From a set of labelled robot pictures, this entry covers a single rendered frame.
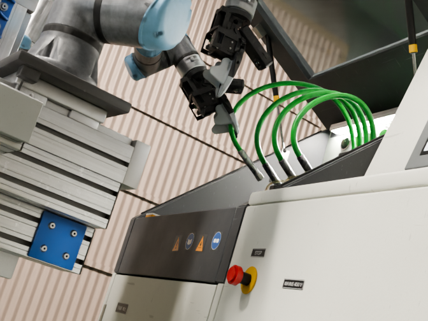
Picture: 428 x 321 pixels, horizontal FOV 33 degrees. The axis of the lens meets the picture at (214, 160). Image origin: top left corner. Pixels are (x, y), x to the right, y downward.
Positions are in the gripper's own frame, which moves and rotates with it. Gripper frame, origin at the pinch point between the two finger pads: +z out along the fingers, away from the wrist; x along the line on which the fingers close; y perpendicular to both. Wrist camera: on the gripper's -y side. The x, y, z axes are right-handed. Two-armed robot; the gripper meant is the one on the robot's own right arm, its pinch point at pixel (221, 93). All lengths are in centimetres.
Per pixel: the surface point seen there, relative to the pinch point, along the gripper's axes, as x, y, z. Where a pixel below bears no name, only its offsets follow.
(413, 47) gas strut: 20.6, -34.7, -22.9
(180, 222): -8.5, -3.0, 30.8
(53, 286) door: -223, -30, 49
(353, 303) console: 65, -3, 45
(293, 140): 12.6, -15.0, 7.8
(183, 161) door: -231, -80, -41
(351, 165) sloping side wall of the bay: 23.0, -24.6, 11.4
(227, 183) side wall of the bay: -43, -27, 9
